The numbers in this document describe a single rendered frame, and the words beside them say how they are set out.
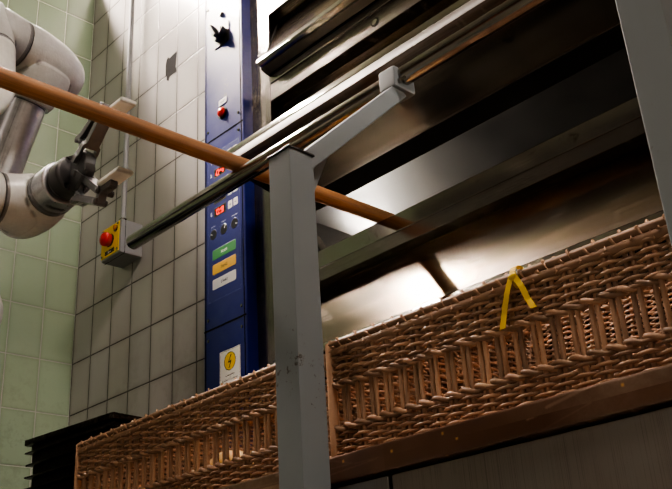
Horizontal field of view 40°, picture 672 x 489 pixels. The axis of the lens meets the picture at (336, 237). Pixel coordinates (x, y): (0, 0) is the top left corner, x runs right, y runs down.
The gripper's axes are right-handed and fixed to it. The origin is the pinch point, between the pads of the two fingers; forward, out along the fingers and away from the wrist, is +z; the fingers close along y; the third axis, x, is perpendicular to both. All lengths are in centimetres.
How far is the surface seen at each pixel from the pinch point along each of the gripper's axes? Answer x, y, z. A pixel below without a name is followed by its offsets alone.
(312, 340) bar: 2, 50, 47
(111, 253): -47, -21, -85
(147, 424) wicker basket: -4.8, 49.0, 2.5
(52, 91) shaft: 16.9, 1.6, 7.5
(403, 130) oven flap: -57, -16, 14
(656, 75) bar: 4, 39, 93
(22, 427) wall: -40, 21, -115
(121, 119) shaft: 4.9, 1.9, 7.4
